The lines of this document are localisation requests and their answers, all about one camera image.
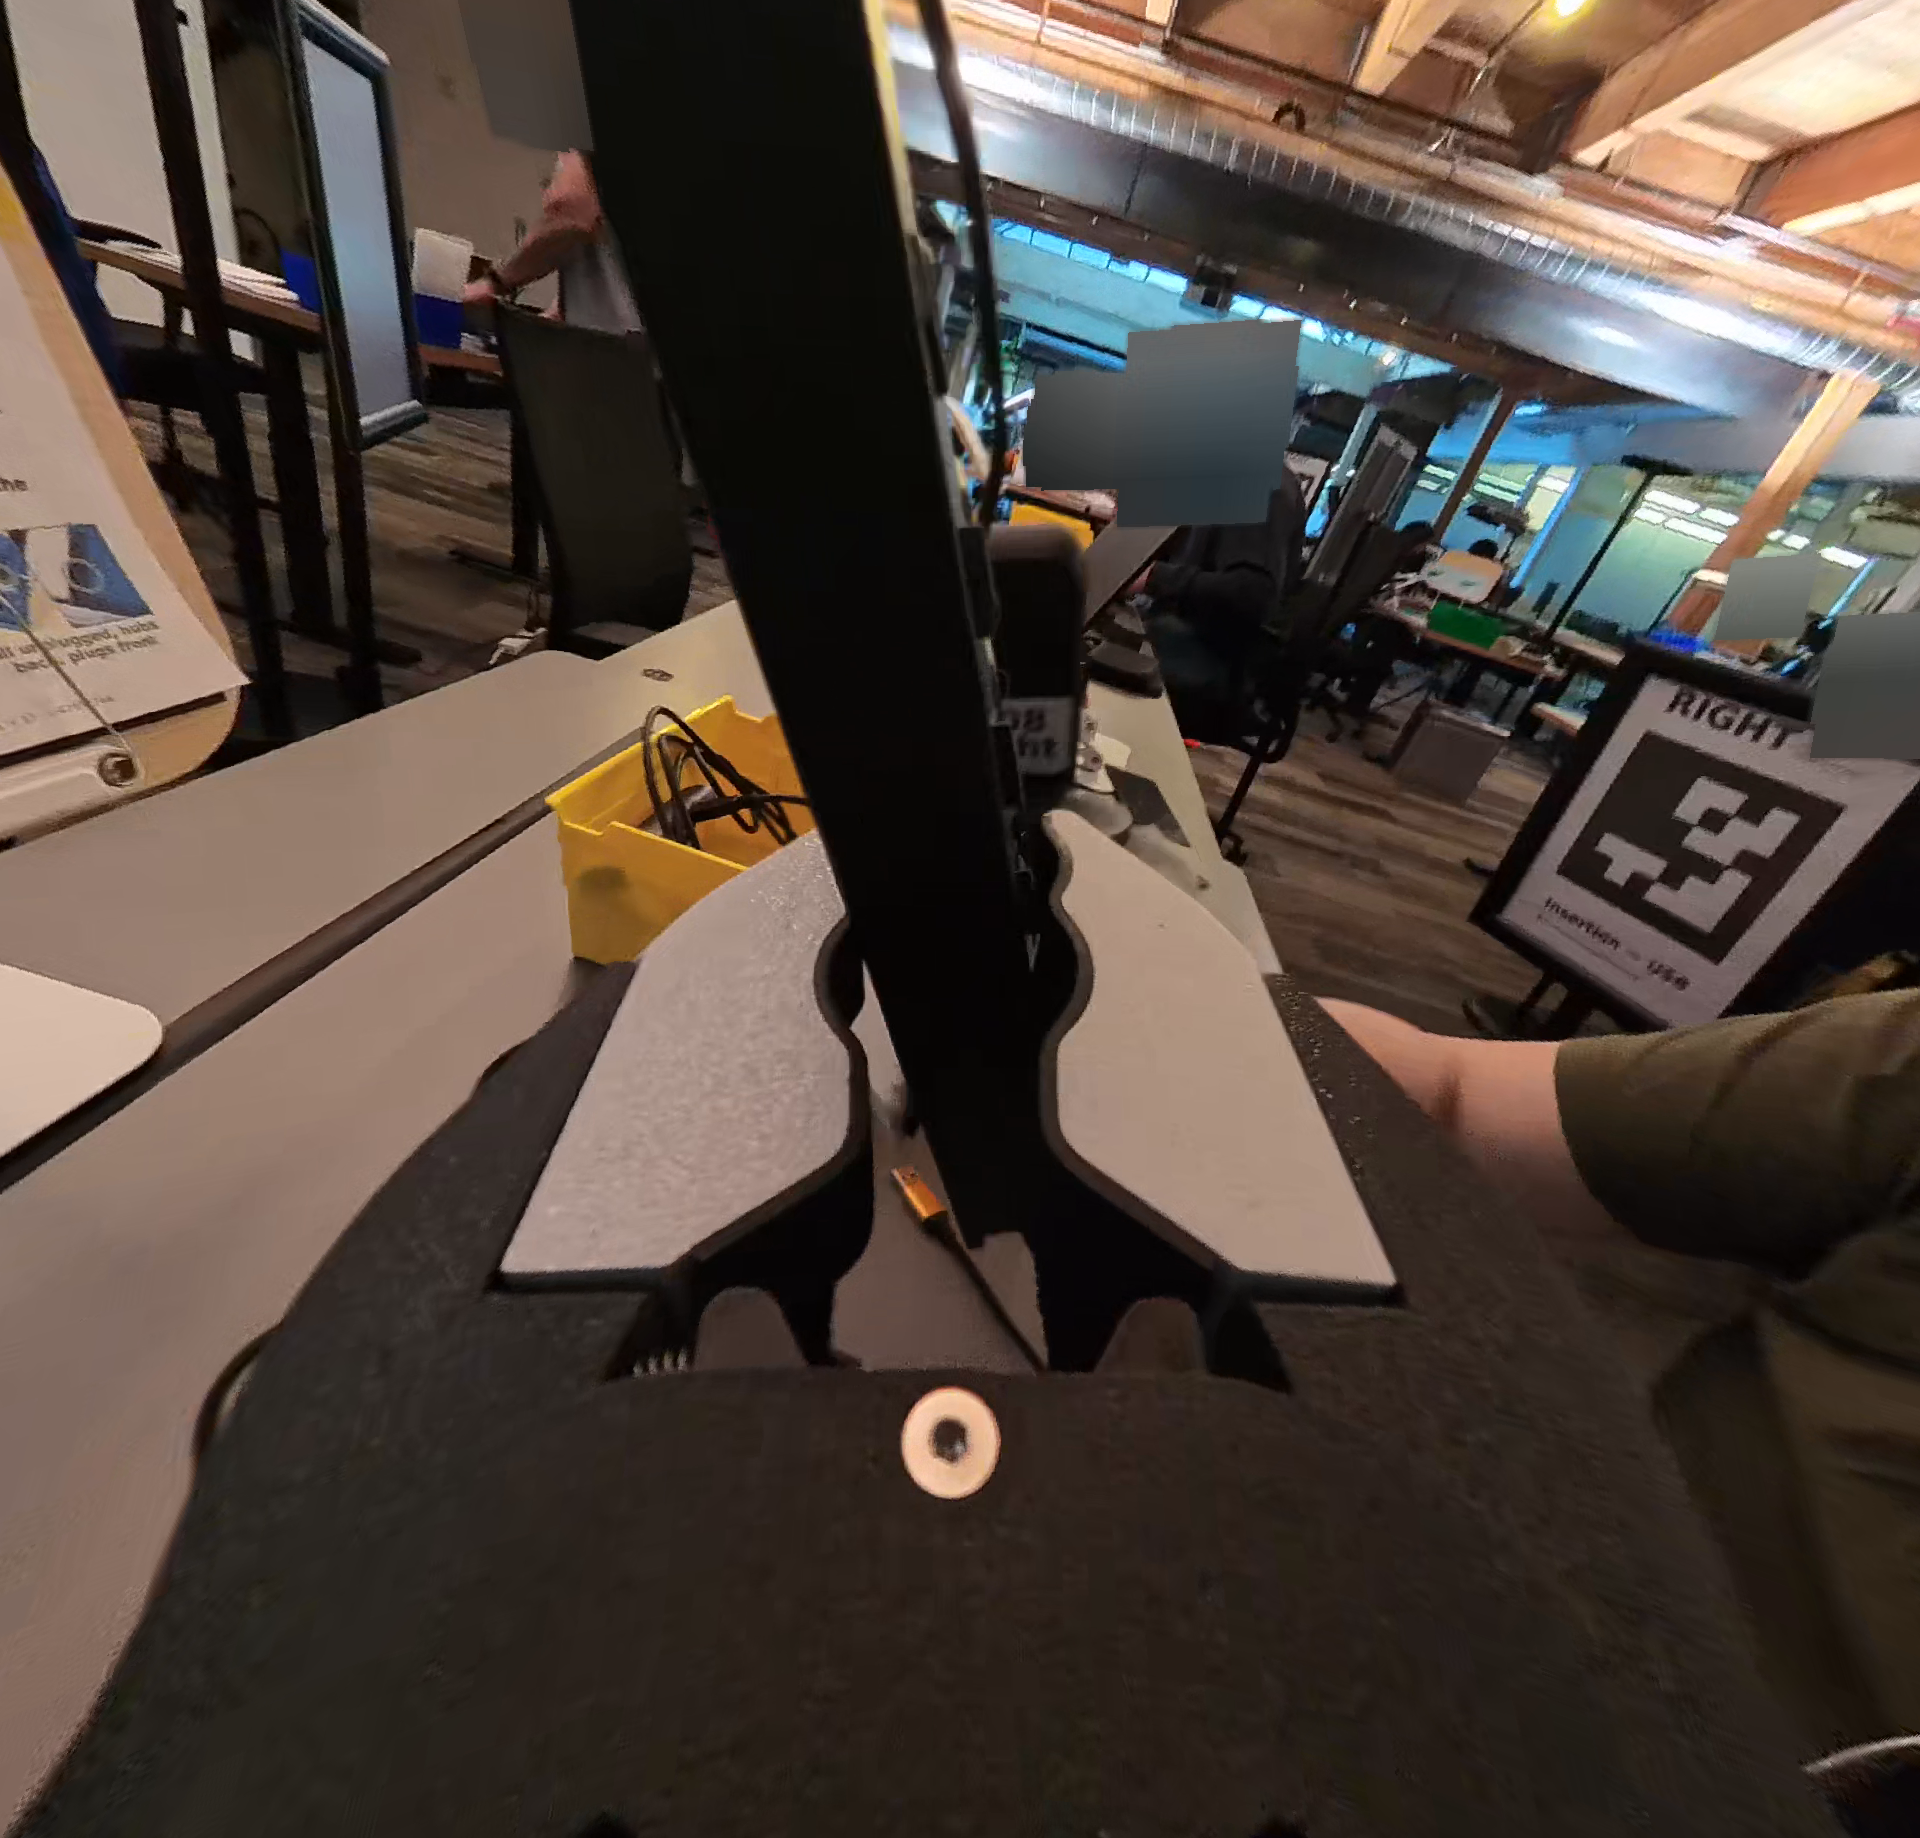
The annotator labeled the black usb hub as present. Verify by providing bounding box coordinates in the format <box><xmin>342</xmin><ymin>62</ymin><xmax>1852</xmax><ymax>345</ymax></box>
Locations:
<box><xmin>554</xmin><ymin>0</ymin><xmax>1051</xmax><ymax>1252</ymax></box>

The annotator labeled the wooden pillar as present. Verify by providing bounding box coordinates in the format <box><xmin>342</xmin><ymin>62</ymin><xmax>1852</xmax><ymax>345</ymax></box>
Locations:
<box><xmin>1662</xmin><ymin>369</ymin><xmax>1884</xmax><ymax>640</ymax></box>

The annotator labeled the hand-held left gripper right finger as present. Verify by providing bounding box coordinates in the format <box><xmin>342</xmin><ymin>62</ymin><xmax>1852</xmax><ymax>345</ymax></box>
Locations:
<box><xmin>1038</xmin><ymin>810</ymin><xmax>1400</xmax><ymax>1304</ymax></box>

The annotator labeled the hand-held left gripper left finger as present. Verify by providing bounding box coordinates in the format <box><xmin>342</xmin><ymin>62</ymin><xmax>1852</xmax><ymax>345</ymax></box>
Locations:
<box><xmin>499</xmin><ymin>834</ymin><xmax>875</xmax><ymax>1298</ymax></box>

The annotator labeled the black-framed marker sign stand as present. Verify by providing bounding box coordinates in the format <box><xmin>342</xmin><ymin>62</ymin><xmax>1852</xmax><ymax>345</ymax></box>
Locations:
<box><xmin>1465</xmin><ymin>642</ymin><xmax>1920</xmax><ymax>1042</ymax></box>

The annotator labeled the blue jacket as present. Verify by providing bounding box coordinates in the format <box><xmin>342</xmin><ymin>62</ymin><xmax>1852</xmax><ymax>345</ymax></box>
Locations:
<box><xmin>21</xmin><ymin>143</ymin><xmax>124</xmax><ymax>400</ymax></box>

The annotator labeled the grey storage crate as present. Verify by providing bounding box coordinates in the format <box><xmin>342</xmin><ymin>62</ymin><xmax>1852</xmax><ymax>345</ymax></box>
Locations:
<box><xmin>1392</xmin><ymin>702</ymin><xmax>1513</xmax><ymax>808</ymax></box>

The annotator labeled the person's right forearm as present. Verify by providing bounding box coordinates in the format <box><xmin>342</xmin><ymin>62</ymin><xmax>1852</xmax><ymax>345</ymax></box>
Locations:
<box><xmin>1317</xmin><ymin>995</ymin><xmax>1576</xmax><ymax>1248</ymax></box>

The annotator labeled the yellow plastic bin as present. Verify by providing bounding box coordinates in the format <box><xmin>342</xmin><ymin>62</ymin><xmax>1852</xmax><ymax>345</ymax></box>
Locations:
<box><xmin>544</xmin><ymin>696</ymin><xmax>824</xmax><ymax>967</ymax></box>

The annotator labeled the black office chair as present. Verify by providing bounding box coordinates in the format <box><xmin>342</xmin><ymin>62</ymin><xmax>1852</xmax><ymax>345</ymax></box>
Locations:
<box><xmin>491</xmin><ymin>299</ymin><xmax>695</xmax><ymax>658</ymax></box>
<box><xmin>1212</xmin><ymin>519</ymin><xmax>1434</xmax><ymax>858</ymax></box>

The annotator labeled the white stand base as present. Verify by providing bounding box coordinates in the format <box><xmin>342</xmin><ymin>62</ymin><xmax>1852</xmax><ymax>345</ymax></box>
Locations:
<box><xmin>0</xmin><ymin>963</ymin><xmax>164</xmax><ymax>1163</ymax></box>

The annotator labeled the thick black cable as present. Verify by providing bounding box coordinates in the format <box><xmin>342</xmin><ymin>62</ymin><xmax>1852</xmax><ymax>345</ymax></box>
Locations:
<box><xmin>641</xmin><ymin>705</ymin><xmax>814</xmax><ymax>854</ymax></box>

